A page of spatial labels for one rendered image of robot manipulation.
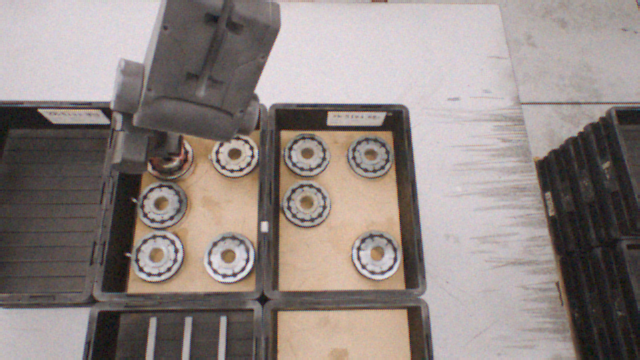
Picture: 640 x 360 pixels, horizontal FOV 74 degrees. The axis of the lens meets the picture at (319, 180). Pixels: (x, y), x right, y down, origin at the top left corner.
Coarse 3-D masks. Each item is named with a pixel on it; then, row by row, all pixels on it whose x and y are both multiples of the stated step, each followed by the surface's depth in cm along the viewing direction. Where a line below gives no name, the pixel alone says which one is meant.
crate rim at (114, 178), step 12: (264, 108) 88; (264, 120) 87; (264, 132) 86; (264, 144) 85; (264, 156) 85; (264, 168) 84; (264, 180) 83; (108, 192) 80; (264, 192) 82; (108, 204) 80; (264, 204) 81; (108, 216) 79; (264, 216) 80; (108, 228) 78; (108, 240) 78; (264, 240) 79; (96, 276) 75; (96, 288) 75; (108, 300) 74; (120, 300) 74; (132, 300) 74; (144, 300) 75; (156, 300) 74; (168, 300) 75; (180, 300) 75; (192, 300) 75; (204, 300) 75
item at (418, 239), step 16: (272, 112) 88; (272, 128) 87; (272, 144) 87; (272, 160) 84; (272, 176) 83; (272, 192) 82; (416, 192) 84; (272, 208) 81; (416, 208) 83; (272, 224) 80; (416, 224) 81; (272, 240) 79; (416, 240) 81; (272, 256) 78; (416, 256) 79
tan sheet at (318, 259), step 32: (352, 192) 94; (384, 192) 94; (288, 224) 90; (352, 224) 91; (384, 224) 91; (288, 256) 88; (320, 256) 88; (288, 288) 86; (320, 288) 86; (352, 288) 87; (384, 288) 87
